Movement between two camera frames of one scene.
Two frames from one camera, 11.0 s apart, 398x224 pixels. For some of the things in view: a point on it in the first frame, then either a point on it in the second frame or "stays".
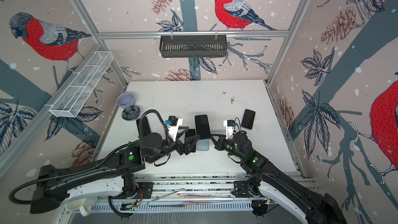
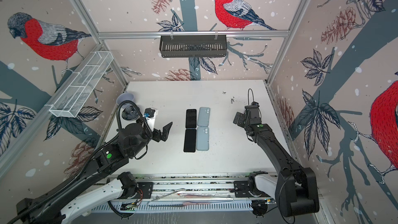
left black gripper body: [178, 145] to [156, 135]
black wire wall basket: [196, 46] stays
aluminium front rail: [201, 194] stays
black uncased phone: [202, 125] to [190, 119]
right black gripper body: [228, 145] to [243, 121]
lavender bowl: [125, 99] stays
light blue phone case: [202, 144] stays
